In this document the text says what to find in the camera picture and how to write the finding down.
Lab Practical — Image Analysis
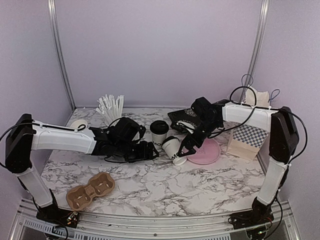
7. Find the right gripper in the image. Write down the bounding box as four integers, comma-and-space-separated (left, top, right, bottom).
177, 118, 221, 157

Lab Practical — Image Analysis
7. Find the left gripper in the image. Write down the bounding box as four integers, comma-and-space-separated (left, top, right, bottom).
115, 139, 159, 163

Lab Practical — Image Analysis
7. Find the white paper cup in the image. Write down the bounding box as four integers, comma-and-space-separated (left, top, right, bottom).
163, 143, 187, 166
151, 132, 167, 151

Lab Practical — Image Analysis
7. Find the pink plate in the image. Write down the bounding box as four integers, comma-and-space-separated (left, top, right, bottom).
187, 138, 221, 165

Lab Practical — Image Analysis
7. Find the brown cardboard cup carrier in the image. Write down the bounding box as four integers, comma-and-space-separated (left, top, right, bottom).
66, 172, 116, 211

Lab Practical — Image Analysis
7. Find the checkered paper bag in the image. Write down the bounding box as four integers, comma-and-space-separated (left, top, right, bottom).
226, 74, 274, 161

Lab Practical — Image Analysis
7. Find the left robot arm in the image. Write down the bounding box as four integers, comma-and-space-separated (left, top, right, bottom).
1, 113, 159, 223

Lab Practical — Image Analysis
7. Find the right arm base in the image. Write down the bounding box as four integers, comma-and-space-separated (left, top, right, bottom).
228, 209, 274, 230

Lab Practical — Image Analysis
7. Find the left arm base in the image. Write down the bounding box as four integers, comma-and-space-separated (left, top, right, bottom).
32, 189, 80, 229

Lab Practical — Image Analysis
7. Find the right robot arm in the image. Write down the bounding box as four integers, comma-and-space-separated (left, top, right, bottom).
177, 97, 300, 224

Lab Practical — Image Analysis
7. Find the black patterned square plate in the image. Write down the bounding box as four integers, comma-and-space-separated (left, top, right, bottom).
167, 108, 201, 133

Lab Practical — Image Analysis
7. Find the bundle of white wrapped straws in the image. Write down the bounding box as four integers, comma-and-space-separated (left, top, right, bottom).
95, 94, 125, 125

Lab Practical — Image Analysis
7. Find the stack of white paper cups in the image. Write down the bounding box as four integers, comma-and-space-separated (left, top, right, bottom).
70, 119, 88, 129

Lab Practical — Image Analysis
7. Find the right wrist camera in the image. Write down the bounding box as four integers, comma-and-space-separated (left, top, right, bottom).
170, 121, 195, 134

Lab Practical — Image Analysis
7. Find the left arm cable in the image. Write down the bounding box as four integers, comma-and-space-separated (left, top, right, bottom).
0, 122, 87, 168

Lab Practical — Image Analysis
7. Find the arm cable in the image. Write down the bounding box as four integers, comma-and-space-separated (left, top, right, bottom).
0, 122, 87, 168
207, 86, 308, 166

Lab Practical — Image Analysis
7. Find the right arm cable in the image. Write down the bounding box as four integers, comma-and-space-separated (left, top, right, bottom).
207, 86, 308, 166

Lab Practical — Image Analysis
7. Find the aluminium front rail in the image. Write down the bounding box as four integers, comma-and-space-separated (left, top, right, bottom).
8, 198, 301, 240

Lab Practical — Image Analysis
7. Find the left aluminium post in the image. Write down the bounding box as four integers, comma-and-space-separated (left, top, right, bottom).
47, 0, 77, 111

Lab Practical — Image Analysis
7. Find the aluminium post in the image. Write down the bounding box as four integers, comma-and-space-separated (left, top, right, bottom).
47, 0, 77, 111
247, 0, 270, 76

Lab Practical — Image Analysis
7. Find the right aluminium post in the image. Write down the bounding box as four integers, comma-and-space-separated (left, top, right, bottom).
247, 0, 270, 76

